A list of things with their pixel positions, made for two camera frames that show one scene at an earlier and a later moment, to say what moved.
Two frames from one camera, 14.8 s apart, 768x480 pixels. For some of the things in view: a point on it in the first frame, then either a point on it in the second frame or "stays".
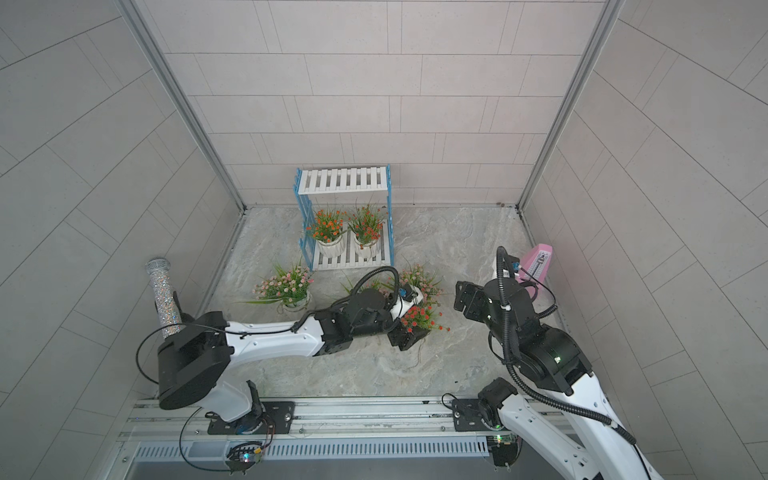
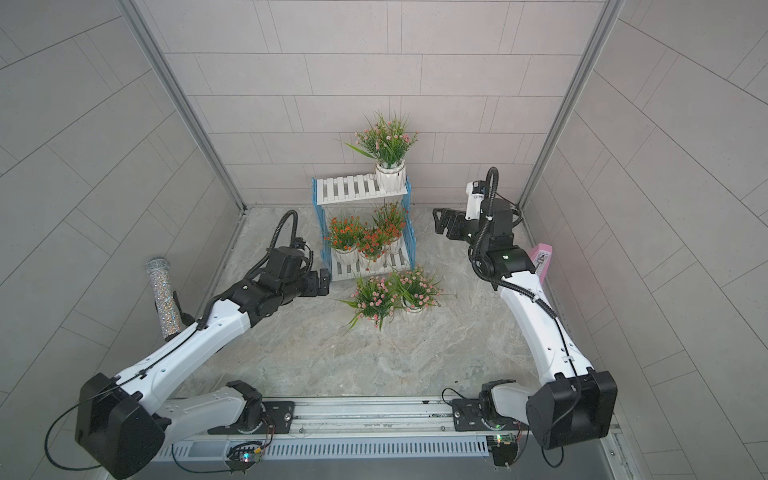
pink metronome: (536, 266) stays
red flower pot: (327, 231) -> (342, 237)
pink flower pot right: (426, 283) stays
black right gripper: (478, 293) -> (457, 233)
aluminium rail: (151, 432) stays
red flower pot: (423, 316) -> (372, 249)
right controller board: (505, 448) stays
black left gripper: (408, 337) -> (314, 288)
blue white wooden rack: (342, 179) -> (365, 231)
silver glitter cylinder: (165, 296) stays
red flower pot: (366, 225) -> (390, 219)
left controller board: (241, 456) stays
